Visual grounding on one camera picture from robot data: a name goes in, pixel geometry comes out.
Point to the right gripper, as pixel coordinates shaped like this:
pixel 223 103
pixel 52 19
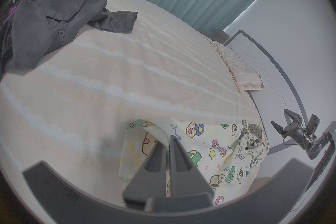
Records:
pixel 294 133

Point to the pink striped pillow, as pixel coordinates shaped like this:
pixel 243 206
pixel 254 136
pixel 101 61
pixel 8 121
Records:
pixel 241 70

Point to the bed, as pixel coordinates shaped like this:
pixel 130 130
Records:
pixel 105 86

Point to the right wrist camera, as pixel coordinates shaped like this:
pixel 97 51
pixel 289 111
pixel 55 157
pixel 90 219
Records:
pixel 313 123

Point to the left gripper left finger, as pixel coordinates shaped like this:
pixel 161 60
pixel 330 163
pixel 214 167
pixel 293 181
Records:
pixel 147 181

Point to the white printed pyjama top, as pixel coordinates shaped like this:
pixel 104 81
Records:
pixel 223 154

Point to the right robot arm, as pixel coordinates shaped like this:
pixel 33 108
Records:
pixel 317 149

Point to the black shirt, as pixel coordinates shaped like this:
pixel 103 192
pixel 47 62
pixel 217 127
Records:
pixel 47 20

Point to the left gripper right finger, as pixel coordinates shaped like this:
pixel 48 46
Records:
pixel 189 181

